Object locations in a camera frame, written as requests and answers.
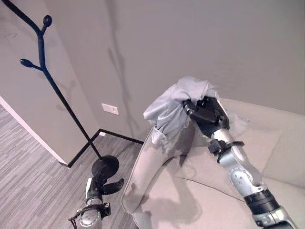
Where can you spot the white wall socket plate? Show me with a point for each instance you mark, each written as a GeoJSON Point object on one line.
{"type": "Point", "coordinates": [110, 109]}

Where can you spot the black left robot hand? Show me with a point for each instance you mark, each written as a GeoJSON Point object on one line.
{"type": "Point", "coordinates": [100, 184]}

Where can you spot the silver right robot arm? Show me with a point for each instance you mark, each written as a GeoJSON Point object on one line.
{"type": "Point", "coordinates": [247, 176]}

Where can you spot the grey garment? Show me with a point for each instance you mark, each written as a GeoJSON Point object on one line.
{"type": "Point", "coordinates": [176, 112]}

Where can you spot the black coat rack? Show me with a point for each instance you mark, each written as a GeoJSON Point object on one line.
{"type": "Point", "coordinates": [54, 90]}

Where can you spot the beige sofa cushion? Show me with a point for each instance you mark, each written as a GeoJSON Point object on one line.
{"type": "Point", "coordinates": [228, 157]}

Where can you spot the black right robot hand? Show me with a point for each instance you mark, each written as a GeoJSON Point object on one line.
{"type": "Point", "coordinates": [206, 113]}

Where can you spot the beige sofa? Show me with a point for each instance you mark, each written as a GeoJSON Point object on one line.
{"type": "Point", "coordinates": [214, 171]}

